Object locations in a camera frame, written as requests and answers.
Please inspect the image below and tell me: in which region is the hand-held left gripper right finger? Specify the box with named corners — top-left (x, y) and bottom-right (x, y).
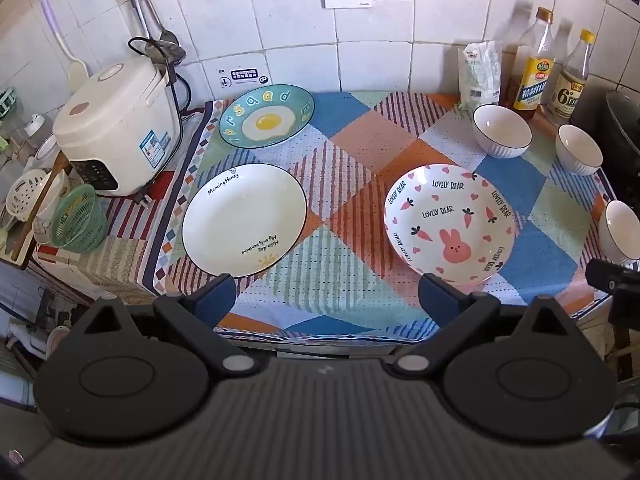
top-left (392, 274), bottom-right (573, 378)

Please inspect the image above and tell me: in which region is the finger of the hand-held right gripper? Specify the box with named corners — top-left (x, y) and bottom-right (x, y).
top-left (585, 259), bottom-right (640, 295)

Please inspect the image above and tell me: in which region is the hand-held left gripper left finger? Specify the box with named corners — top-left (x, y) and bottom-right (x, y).
top-left (82, 274), bottom-right (261, 378)

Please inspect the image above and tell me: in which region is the white ribbed bowl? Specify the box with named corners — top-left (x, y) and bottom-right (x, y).
top-left (556, 124), bottom-right (604, 177)
top-left (598, 200), bottom-right (640, 266)
top-left (472, 104), bottom-right (532, 159)

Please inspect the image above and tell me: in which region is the teal fried egg print plate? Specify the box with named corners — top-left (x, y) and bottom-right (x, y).
top-left (218, 84), bottom-right (316, 149)

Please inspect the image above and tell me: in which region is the pink rabbit print plate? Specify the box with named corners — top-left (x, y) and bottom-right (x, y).
top-left (383, 164), bottom-right (518, 287)

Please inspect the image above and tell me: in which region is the white plate with black rim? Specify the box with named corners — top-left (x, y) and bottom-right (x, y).
top-left (181, 163), bottom-right (308, 279)

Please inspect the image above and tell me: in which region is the red striped cloth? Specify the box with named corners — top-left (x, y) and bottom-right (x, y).
top-left (31, 170), bottom-right (176, 297)

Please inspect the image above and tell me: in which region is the colourful checkered tablecloth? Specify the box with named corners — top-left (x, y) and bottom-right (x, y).
top-left (150, 91), bottom-right (618, 346)

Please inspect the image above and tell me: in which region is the black wok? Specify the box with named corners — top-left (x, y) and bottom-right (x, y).
top-left (599, 90), bottom-right (640, 202)

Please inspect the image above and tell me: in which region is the green plastic basket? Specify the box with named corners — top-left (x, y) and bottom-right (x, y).
top-left (50, 184), bottom-right (108, 254)

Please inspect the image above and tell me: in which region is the clear vinegar bottle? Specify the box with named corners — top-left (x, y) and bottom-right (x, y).
top-left (547, 29), bottom-right (597, 123)

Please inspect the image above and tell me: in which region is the white rice cooker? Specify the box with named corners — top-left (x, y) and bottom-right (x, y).
top-left (52, 60), bottom-right (183, 198)

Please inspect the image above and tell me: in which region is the yellow label oil bottle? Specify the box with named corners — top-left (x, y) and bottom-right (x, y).
top-left (512, 7), bottom-right (556, 121)

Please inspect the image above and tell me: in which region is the white plastic colander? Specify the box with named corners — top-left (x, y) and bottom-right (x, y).
top-left (7, 169), bottom-right (48, 222)

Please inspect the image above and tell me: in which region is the white salt bag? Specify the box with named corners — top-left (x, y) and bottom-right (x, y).
top-left (459, 41), bottom-right (502, 111)

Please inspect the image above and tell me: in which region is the clear jar white lid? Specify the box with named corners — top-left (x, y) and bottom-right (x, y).
top-left (22, 114), bottom-right (53, 157)

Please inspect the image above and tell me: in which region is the white rice paddle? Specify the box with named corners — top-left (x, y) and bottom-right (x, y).
top-left (36, 0), bottom-right (91, 95)

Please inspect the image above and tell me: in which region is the metal ladle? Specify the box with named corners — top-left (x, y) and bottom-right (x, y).
top-left (121, 0), bottom-right (182, 58)

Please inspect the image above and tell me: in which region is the dark wall sticker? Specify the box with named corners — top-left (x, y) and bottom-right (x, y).
top-left (218, 67), bottom-right (271, 86)

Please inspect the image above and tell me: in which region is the black power cord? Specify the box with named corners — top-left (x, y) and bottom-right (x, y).
top-left (128, 36), bottom-right (193, 113)

